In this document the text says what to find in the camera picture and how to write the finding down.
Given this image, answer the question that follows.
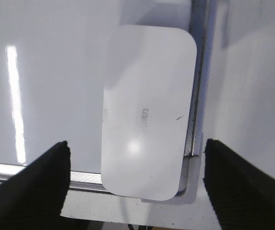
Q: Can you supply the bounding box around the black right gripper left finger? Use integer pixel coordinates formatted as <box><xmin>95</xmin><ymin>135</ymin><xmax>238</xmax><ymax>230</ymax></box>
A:
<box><xmin>0</xmin><ymin>140</ymin><xmax>71</xmax><ymax>230</ymax></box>

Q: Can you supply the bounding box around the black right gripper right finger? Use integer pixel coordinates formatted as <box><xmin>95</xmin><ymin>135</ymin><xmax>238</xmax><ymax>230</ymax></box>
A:
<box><xmin>203</xmin><ymin>139</ymin><xmax>275</xmax><ymax>230</ymax></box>

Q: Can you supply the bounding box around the white rectangular board eraser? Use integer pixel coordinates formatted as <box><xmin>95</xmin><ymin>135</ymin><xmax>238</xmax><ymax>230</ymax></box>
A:
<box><xmin>101</xmin><ymin>25</ymin><xmax>197</xmax><ymax>201</ymax></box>

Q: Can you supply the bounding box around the white board with grey frame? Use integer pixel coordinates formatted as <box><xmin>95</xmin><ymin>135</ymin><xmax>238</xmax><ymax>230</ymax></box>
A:
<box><xmin>0</xmin><ymin>0</ymin><xmax>203</xmax><ymax>193</ymax></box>

